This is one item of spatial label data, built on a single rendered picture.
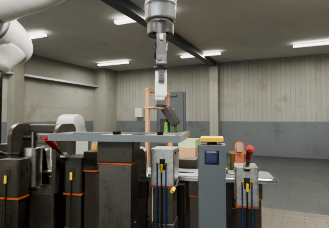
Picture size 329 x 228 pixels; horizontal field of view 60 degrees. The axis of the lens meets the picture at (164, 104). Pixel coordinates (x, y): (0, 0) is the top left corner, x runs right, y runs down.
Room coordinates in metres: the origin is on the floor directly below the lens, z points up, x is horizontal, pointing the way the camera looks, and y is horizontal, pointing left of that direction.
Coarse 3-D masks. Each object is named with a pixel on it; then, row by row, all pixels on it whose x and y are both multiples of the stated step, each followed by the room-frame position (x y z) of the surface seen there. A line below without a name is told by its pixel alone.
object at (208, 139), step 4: (204, 136) 0.77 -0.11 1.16; (208, 136) 0.77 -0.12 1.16; (212, 136) 0.77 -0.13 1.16; (216, 136) 0.77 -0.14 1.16; (220, 136) 0.77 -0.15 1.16; (200, 140) 0.74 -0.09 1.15; (204, 140) 0.74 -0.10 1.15; (208, 140) 0.74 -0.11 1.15; (212, 140) 0.74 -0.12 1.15; (216, 140) 0.74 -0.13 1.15; (220, 140) 0.73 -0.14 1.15; (208, 144) 0.76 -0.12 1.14; (212, 144) 0.75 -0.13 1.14
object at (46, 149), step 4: (44, 148) 1.06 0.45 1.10; (44, 152) 1.06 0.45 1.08; (48, 152) 1.08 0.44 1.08; (44, 156) 1.07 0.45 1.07; (48, 156) 1.08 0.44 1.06; (44, 160) 1.07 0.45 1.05; (48, 160) 1.08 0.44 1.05; (44, 164) 1.07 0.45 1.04; (48, 164) 1.08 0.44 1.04; (44, 168) 1.08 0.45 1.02; (48, 168) 1.08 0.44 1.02; (44, 176) 1.08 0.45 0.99; (48, 176) 1.08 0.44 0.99
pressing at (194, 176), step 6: (150, 168) 1.20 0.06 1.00; (150, 174) 1.06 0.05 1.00; (180, 174) 1.08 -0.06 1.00; (186, 174) 1.08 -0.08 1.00; (192, 174) 1.08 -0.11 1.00; (228, 174) 1.08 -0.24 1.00; (258, 174) 1.08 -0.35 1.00; (264, 174) 1.08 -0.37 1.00; (270, 174) 1.09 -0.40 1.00; (186, 180) 1.02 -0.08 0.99; (192, 180) 1.02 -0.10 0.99; (228, 180) 0.99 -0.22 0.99; (258, 180) 0.98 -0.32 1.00; (264, 180) 0.97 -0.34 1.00; (270, 180) 0.97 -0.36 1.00; (276, 180) 0.97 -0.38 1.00
